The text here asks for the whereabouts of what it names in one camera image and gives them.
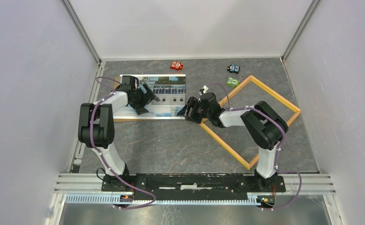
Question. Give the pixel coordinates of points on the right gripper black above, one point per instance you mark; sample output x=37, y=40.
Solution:
x=191, y=103

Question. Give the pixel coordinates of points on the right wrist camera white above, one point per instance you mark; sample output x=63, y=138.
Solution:
x=203, y=90

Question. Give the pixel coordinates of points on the aluminium rail base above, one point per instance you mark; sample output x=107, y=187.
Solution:
x=86, y=188

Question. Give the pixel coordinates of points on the black blue toy block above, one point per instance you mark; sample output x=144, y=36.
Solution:
x=233, y=68

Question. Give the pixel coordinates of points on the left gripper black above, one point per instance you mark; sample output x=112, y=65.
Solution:
x=140, y=108

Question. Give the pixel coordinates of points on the green toy block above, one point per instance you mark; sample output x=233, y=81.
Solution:
x=232, y=82

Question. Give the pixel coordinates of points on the building photo print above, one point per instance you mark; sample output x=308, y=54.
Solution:
x=167, y=99

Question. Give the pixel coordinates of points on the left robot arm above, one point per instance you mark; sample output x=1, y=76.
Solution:
x=96, y=125

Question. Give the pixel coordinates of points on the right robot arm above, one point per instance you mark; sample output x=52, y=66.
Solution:
x=264, y=124

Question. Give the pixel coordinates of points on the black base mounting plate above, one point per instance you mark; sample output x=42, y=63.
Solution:
x=194, y=186

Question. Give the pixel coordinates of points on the brown cardboard backing board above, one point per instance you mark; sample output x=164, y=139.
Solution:
x=117, y=119

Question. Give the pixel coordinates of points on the wooden picture frame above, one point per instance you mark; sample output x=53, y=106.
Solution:
x=279, y=95

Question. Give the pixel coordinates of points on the red toy block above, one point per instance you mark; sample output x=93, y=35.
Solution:
x=176, y=65

